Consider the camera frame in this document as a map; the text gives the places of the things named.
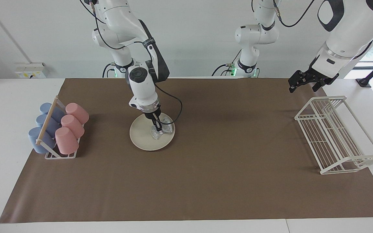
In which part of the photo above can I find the pink cup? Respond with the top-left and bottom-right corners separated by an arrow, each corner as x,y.
65,103 -> 90,125
55,127 -> 79,155
61,115 -> 85,139

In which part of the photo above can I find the white wire dish rack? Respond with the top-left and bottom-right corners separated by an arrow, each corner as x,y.
294,95 -> 373,175

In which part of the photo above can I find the cream round plate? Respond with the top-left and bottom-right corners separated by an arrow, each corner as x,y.
129,112 -> 176,151

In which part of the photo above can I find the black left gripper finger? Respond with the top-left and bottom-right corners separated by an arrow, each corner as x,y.
288,71 -> 308,93
312,79 -> 328,92

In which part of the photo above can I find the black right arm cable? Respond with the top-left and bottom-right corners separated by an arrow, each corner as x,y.
78,0 -> 183,127

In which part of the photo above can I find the brown table mat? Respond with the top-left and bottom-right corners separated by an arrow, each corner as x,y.
0,78 -> 373,224

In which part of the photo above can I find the blue cup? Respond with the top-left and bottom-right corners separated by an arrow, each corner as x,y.
28,127 -> 57,154
36,114 -> 61,137
40,103 -> 65,123

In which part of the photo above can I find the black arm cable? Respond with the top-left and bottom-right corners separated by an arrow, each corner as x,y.
78,0 -> 183,127
272,0 -> 316,28

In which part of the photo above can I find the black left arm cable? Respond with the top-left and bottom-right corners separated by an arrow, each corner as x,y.
272,0 -> 316,28

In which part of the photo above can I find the black base cable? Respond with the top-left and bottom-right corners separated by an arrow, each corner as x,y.
212,49 -> 239,77
102,63 -> 116,78

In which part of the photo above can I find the white wall outlet box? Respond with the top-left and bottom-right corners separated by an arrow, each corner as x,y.
15,62 -> 47,79

